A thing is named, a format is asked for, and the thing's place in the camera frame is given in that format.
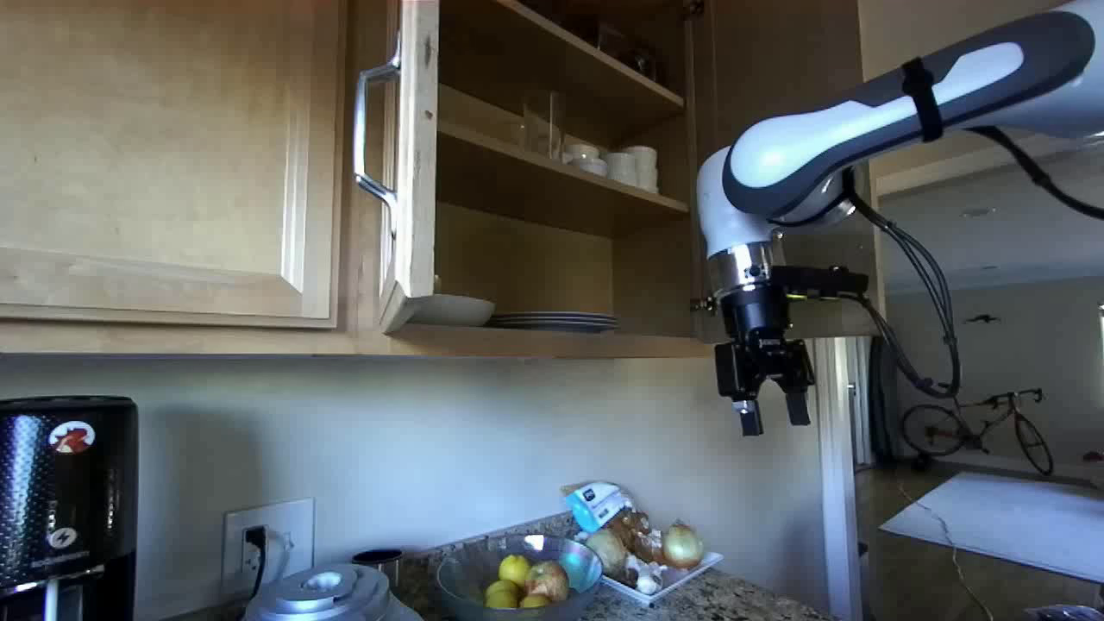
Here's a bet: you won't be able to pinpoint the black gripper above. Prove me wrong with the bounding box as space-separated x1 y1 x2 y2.
713 244 814 436

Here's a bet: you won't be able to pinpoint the wooden cabinet door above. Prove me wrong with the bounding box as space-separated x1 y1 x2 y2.
693 0 881 338
349 0 442 330
0 0 349 326

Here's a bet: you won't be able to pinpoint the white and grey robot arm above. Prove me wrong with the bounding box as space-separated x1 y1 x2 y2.
698 0 1104 436

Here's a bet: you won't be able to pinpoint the large yellow onion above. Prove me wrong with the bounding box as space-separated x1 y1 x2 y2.
661 521 706 568

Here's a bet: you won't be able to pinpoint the bicycle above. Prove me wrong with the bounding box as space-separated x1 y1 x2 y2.
899 386 1055 478

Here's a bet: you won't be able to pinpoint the blue and white bag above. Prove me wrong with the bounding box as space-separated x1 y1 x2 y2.
567 478 632 534

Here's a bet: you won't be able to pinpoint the white cups on shelf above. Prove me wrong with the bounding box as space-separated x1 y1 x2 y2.
563 141 657 192

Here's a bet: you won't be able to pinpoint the red apple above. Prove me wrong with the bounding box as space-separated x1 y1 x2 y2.
527 561 569 599

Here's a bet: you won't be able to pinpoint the glass fruit bowl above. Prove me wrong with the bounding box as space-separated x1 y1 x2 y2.
433 534 605 621

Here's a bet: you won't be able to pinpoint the white bowl on shelf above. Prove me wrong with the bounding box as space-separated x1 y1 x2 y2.
406 293 494 326

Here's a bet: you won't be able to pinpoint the black coffee machine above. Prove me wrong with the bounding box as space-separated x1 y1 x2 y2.
0 396 136 621

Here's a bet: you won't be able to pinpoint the wooden cabinet frame with shelves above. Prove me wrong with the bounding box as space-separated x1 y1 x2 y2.
3 0 693 359

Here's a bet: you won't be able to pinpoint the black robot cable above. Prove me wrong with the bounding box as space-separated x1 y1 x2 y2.
847 119 1104 399

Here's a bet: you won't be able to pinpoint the white wall outlet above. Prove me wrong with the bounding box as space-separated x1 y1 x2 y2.
222 500 315 585

